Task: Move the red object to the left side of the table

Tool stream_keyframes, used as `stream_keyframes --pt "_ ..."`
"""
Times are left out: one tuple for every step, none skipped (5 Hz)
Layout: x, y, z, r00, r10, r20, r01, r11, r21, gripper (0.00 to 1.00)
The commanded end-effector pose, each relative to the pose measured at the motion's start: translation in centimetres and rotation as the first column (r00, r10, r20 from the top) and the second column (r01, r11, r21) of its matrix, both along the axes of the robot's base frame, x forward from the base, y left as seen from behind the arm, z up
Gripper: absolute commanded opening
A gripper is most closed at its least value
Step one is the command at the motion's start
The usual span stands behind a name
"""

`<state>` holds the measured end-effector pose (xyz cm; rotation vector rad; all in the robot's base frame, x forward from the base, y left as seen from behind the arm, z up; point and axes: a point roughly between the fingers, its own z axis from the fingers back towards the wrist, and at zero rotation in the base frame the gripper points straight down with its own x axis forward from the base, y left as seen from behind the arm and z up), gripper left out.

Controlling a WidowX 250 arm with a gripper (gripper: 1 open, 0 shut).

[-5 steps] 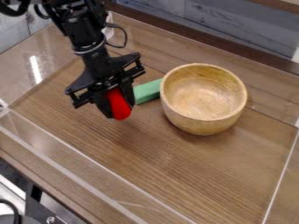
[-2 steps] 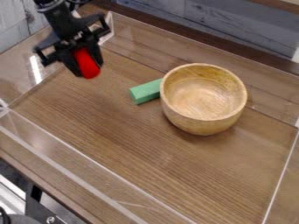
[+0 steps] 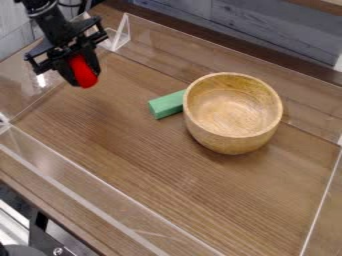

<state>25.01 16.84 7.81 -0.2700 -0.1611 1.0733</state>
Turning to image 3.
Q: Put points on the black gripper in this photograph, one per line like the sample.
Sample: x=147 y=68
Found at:
x=67 y=38

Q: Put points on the red plush strawberry toy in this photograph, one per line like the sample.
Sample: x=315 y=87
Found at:
x=83 y=73

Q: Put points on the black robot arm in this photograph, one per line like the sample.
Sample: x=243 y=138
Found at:
x=40 y=6

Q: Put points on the green foam block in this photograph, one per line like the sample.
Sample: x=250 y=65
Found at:
x=167 y=105

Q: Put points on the wooden bowl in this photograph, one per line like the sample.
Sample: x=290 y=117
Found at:
x=232 y=112

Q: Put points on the clear acrylic corner bracket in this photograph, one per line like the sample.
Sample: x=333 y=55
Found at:
x=116 y=37

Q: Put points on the black metal table bracket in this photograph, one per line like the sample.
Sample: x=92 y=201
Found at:
x=40 y=240

